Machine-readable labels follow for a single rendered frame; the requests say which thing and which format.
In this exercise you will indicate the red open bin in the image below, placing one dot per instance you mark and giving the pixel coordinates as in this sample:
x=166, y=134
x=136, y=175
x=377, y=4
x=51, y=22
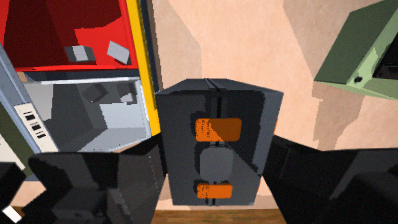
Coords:
x=34, y=33

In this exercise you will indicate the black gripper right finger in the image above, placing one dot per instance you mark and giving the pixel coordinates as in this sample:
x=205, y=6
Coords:
x=306, y=182

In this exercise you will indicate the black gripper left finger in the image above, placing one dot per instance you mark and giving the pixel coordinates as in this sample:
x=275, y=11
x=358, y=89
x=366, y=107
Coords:
x=135, y=177

